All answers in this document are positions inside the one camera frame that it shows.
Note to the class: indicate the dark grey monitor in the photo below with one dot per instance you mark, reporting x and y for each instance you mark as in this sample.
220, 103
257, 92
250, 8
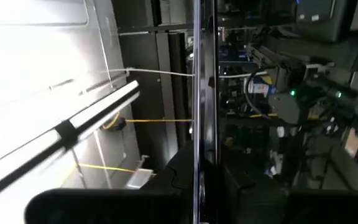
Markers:
322, 18

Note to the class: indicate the clear jewel case black tray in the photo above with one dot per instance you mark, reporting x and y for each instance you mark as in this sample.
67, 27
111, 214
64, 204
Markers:
205, 93

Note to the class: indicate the long linear light fixture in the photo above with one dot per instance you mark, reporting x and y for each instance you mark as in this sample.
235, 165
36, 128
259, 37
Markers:
98, 105

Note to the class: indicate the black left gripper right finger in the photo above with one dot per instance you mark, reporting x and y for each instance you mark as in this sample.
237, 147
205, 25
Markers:
241, 202

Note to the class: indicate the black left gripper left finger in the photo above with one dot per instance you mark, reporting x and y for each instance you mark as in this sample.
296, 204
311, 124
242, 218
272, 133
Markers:
182, 174

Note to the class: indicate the white rectangular box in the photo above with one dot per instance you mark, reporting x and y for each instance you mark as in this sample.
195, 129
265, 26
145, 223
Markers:
140, 177

